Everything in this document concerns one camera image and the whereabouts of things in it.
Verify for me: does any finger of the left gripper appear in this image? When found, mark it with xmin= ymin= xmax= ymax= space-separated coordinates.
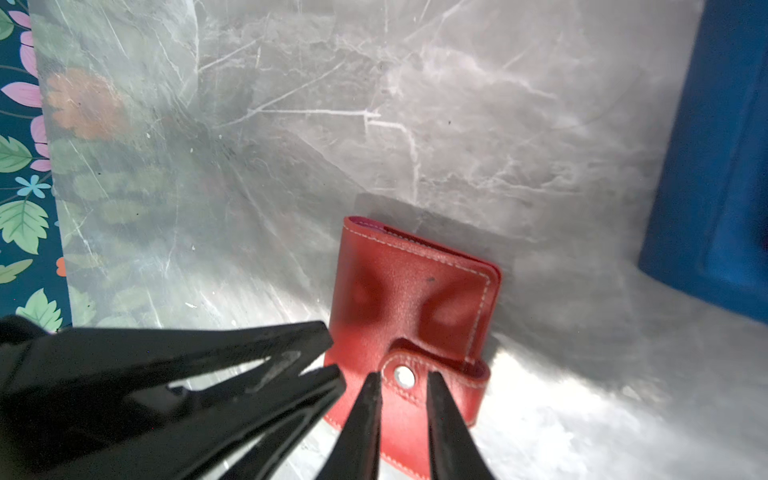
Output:
xmin=1 ymin=316 xmax=332 ymax=418
xmin=53 ymin=365 xmax=346 ymax=479

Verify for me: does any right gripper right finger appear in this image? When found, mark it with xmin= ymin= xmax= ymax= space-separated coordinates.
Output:
xmin=426 ymin=372 xmax=494 ymax=480

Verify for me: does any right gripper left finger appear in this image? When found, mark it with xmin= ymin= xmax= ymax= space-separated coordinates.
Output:
xmin=317 ymin=372 xmax=382 ymax=480

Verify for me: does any red leather card holder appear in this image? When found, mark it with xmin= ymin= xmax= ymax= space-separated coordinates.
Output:
xmin=324 ymin=216 xmax=502 ymax=479

